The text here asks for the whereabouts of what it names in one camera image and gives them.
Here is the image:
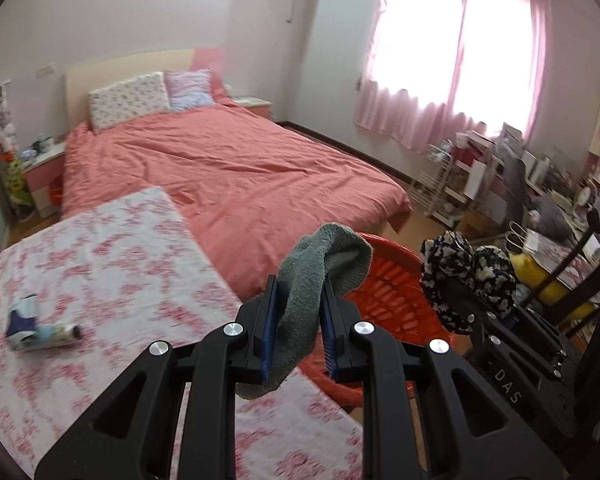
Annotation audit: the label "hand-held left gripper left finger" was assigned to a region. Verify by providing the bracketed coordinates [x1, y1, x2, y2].
[34, 274, 281, 480]

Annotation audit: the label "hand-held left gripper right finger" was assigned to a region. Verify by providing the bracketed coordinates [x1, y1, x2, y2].
[320, 280, 566, 480]

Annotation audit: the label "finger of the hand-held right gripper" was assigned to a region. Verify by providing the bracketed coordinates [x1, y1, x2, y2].
[485, 309, 569, 379]
[442, 282, 577, 447]

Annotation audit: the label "green terry cloth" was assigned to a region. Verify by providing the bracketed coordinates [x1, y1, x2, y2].
[237, 223, 373, 401]

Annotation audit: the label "orange plastic basket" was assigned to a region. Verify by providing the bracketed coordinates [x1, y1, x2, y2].
[297, 232, 453, 408]

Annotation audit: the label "black floral cloth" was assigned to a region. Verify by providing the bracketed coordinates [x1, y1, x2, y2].
[420, 230, 518, 336]

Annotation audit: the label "light blue white wrapper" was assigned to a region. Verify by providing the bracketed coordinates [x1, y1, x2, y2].
[6, 294, 82, 354]

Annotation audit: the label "yellow bag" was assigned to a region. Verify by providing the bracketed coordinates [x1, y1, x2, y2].
[510, 252, 598, 311]

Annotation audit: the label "dark wooden chair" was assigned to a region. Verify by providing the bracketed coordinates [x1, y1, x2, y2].
[525, 207, 600, 313]

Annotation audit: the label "white paper bag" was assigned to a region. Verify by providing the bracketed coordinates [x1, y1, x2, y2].
[505, 220, 541, 257]

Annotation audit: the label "grey cloth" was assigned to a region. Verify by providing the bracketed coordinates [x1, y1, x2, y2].
[535, 192, 573, 241]

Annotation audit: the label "coral duvet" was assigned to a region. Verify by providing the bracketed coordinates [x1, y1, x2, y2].
[60, 101, 413, 301]

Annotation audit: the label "pink white nightstand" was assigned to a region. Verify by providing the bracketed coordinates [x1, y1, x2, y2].
[230, 96, 273, 121]
[22, 142, 67, 218]

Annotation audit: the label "striped pink pillow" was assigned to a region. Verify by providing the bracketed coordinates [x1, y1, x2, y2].
[164, 69, 216, 112]

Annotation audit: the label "floral white pillow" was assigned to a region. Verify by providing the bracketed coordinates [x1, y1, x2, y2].
[87, 72, 172, 133]

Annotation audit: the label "beige headboard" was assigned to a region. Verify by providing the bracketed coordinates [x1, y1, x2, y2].
[64, 47, 226, 121]

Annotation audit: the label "pink curtain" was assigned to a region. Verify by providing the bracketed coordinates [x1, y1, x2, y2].
[354, 0, 553, 153]

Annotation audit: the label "stuffed toys hanging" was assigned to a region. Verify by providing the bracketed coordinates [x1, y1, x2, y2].
[0, 80, 33, 221]

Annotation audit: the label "white wire rack cart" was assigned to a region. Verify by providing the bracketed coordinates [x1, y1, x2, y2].
[410, 142, 481, 226]

